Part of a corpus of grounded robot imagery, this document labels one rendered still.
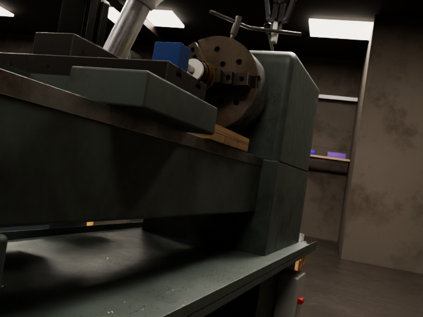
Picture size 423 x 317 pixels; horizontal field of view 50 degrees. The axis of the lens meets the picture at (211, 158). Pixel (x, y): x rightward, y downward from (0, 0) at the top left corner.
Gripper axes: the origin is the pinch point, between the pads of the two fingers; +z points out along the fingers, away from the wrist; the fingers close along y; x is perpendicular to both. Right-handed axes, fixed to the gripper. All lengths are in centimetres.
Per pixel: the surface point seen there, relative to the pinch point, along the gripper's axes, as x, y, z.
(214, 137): -50, 4, 43
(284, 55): 1.0, 4.4, 7.5
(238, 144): -31, 4, 43
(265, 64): -0.1, -1.6, 11.3
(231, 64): -15.6, -8.0, 16.1
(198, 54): -21.6, -17.4, 15.0
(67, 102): -101, 3, 45
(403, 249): 453, 64, 106
